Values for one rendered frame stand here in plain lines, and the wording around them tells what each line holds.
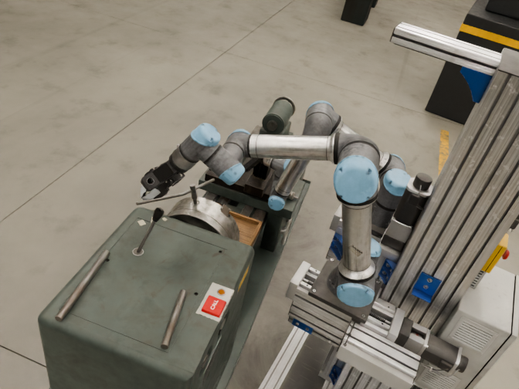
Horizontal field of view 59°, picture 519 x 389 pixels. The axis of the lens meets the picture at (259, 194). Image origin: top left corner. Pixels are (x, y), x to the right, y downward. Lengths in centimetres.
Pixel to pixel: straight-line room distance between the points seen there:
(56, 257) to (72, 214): 43
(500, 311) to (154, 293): 122
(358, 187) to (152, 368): 74
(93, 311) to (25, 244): 208
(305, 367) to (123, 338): 147
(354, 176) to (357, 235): 21
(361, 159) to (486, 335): 89
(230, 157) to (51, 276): 209
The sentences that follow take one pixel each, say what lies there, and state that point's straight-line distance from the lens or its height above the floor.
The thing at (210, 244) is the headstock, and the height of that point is 125.
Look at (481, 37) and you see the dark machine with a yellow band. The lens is 614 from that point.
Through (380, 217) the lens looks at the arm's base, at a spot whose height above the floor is 121.
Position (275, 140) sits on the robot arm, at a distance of 143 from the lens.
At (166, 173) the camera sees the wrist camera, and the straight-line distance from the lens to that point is 143.
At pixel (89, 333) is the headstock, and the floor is 125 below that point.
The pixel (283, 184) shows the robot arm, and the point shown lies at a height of 123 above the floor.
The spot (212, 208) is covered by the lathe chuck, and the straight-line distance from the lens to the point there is 183.
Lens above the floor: 241
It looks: 37 degrees down
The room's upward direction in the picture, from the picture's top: 13 degrees clockwise
